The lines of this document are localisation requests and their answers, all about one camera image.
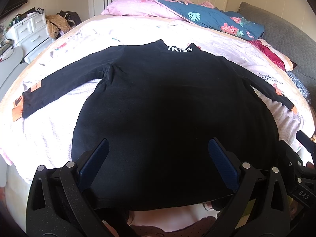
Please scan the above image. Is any pink and blue floral quilt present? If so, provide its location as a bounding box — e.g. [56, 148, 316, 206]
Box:
[101, 0, 265, 41]

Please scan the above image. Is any red floral pillow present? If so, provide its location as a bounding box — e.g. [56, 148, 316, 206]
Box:
[249, 39, 297, 71]

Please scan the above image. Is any black bag on floor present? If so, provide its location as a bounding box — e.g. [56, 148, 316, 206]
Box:
[58, 10, 82, 28]

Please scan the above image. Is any blue patterned pillow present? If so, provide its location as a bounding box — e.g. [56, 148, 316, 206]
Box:
[286, 71, 312, 105]

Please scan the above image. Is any grey quilted headboard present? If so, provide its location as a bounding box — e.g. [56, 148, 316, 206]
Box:
[238, 2, 315, 107]

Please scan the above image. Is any lilac strawberry print blanket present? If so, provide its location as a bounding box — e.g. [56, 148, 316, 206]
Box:
[1, 16, 315, 185]

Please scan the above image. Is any black long-sleeve kiss shirt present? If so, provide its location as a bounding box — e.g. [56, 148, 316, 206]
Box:
[22, 40, 293, 211]

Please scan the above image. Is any white drawer chest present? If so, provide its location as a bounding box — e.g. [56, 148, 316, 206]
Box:
[5, 12, 55, 64]

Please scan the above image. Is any tan fuzzy garment pile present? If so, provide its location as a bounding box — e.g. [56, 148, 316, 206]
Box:
[46, 14, 71, 39]

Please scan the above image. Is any grey white desk surface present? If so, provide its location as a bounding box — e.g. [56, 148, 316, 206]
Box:
[0, 47, 28, 101]

